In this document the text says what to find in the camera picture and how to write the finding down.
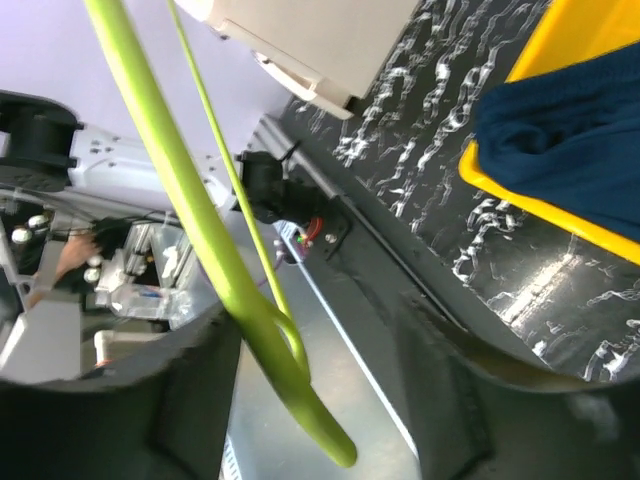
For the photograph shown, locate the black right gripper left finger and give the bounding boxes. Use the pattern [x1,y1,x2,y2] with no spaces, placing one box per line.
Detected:
[1,306,241,479]

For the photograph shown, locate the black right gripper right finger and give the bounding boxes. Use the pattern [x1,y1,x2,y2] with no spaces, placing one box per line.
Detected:
[394,299,639,479]

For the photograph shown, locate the neon yellow clothes hanger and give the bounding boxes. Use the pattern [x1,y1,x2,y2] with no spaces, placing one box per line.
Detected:
[85,1,357,468]

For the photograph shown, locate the navy blue shorts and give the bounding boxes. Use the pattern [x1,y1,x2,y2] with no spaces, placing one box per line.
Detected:
[474,44,639,241]

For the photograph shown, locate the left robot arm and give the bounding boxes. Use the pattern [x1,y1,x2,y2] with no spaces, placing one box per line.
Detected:
[1,91,328,225]

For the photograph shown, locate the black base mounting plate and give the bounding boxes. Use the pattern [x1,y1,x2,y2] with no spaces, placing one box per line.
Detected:
[249,114,551,371]

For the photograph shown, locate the white plastic container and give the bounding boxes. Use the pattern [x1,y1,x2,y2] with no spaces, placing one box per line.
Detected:
[179,0,418,120]

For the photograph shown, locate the yellow plastic tray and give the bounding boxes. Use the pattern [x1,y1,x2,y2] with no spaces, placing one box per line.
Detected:
[458,0,639,264]

